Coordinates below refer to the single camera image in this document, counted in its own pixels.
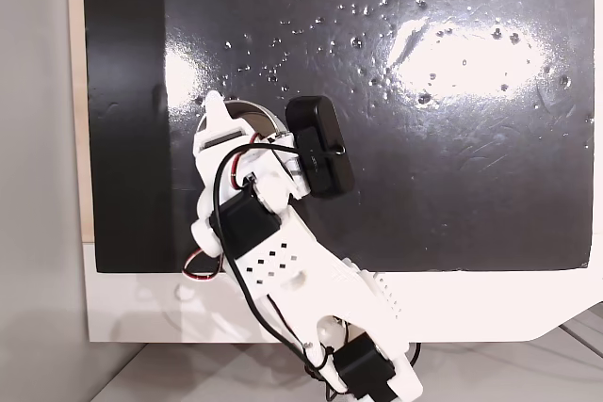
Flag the black camera box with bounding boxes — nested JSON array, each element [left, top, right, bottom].
[[285, 95, 356, 199]]

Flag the red white servo cable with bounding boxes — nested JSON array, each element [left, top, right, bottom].
[[229, 132, 266, 189], [182, 245, 223, 281]]

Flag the black camera cable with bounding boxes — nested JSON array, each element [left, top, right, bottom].
[[209, 141, 350, 397]]

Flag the dark glossy table mat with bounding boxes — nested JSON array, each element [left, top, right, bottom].
[[82, 0, 595, 274]]

